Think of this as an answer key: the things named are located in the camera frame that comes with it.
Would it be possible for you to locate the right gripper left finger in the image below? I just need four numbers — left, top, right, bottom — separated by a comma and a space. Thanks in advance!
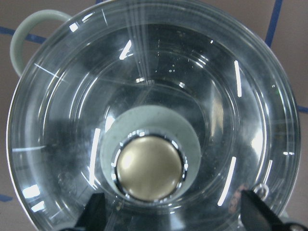
76, 193, 106, 231

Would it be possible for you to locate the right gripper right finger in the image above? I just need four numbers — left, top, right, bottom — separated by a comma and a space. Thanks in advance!
240, 190, 286, 231

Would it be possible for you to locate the glass pot lid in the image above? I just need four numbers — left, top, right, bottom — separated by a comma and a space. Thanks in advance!
6, 0, 300, 231

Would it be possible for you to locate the pale green cooking pot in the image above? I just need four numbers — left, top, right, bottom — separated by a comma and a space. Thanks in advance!
9, 9, 73, 77

